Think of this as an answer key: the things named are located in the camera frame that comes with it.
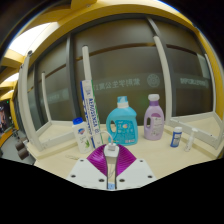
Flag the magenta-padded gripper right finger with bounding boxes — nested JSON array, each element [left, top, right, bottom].
[[114, 145, 158, 191]]

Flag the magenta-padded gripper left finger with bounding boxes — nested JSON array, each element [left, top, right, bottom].
[[66, 144, 109, 190]]

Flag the small white charger block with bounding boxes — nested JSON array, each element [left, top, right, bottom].
[[103, 142, 120, 192]]

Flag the thin white charger cable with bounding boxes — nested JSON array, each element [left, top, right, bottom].
[[99, 130, 116, 145]]

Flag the white bottle with blue cap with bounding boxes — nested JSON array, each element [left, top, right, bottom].
[[71, 116, 93, 154]]

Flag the blue detergent bottle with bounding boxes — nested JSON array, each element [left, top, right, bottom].
[[105, 95, 139, 147]]

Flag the purple detergent bottle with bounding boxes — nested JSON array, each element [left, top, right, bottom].
[[143, 93, 166, 141]]

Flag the small white and blue bottle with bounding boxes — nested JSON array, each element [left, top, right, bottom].
[[170, 126, 184, 148]]

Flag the tall white toothpaste box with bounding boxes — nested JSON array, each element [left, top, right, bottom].
[[79, 79, 104, 149]]

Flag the brown chair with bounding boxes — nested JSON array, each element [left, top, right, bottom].
[[14, 139, 31, 162]]

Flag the white desk partition frame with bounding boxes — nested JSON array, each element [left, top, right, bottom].
[[153, 34, 224, 150], [18, 49, 81, 153]]

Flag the white upright post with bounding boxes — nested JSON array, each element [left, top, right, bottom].
[[81, 44, 95, 83]]

